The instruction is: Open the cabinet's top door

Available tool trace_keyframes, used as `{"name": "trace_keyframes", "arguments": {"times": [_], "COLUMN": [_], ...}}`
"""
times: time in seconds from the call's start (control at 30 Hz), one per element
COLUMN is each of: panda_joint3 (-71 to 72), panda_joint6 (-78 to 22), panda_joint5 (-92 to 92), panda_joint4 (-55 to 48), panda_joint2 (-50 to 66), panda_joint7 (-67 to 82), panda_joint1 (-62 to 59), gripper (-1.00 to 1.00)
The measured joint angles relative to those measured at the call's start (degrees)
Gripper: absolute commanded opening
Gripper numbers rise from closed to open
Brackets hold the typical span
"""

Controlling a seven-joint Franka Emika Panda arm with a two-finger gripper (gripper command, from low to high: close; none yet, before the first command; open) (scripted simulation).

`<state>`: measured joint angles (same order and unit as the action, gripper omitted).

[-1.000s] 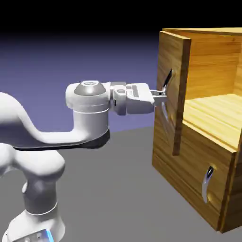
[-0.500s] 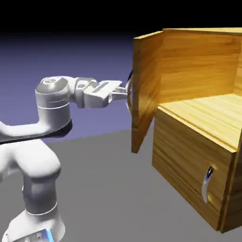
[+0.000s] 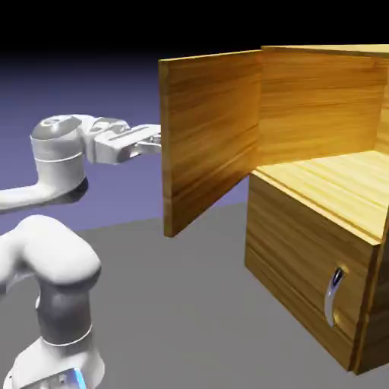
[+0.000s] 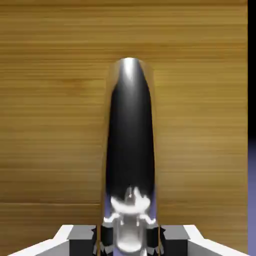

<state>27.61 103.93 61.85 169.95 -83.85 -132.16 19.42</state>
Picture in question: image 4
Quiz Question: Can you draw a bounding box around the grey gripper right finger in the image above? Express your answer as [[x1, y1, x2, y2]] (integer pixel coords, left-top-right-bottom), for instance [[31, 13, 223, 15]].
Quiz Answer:
[[159, 224, 251, 256]]

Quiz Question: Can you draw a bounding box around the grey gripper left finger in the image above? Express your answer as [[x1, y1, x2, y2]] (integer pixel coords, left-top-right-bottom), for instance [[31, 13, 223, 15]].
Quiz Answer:
[[6, 224, 98, 256]]

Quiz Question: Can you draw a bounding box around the curved shiny metal handle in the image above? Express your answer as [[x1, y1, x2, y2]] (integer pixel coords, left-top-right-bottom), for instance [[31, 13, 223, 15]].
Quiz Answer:
[[95, 57, 163, 256]]

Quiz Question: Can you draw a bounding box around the light wood cabinet door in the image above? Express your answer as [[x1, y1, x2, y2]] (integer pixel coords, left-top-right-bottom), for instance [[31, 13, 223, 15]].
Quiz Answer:
[[0, 0, 249, 256]]

